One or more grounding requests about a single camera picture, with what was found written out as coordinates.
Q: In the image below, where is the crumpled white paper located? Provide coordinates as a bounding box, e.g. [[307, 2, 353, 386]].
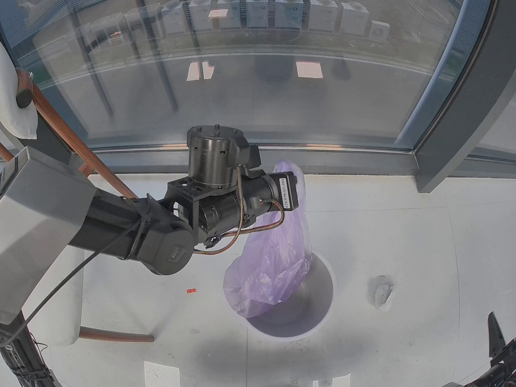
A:
[[372, 275, 395, 312]]

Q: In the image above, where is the white trash bin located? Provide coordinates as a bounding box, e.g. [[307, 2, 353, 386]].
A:
[[243, 249, 338, 340]]

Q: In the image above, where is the window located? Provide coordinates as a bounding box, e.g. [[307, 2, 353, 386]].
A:
[[0, 0, 516, 195]]

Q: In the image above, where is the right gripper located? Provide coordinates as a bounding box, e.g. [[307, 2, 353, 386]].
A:
[[464, 311, 516, 387]]

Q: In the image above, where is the purple plastic bag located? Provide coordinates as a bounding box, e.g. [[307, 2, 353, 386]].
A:
[[223, 159, 313, 320]]

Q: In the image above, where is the black cable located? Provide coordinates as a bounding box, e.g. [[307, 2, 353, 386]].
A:
[[0, 194, 163, 350]]

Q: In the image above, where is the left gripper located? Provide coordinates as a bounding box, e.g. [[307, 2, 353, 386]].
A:
[[241, 170, 300, 227]]

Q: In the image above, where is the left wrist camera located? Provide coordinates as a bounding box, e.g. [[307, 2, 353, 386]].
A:
[[227, 137, 263, 176]]

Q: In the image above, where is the wooden chair with white cushions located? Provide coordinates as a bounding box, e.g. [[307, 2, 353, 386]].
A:
[[0, 41, 155, 346]]

